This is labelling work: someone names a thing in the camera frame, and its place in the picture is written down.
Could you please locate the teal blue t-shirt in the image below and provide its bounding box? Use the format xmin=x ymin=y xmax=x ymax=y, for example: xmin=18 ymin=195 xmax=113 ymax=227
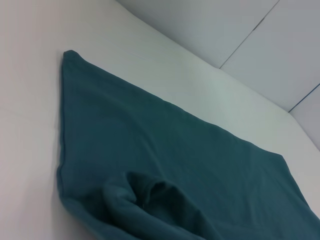
xmin=56 ymin=49 xmax=320 ymax=240

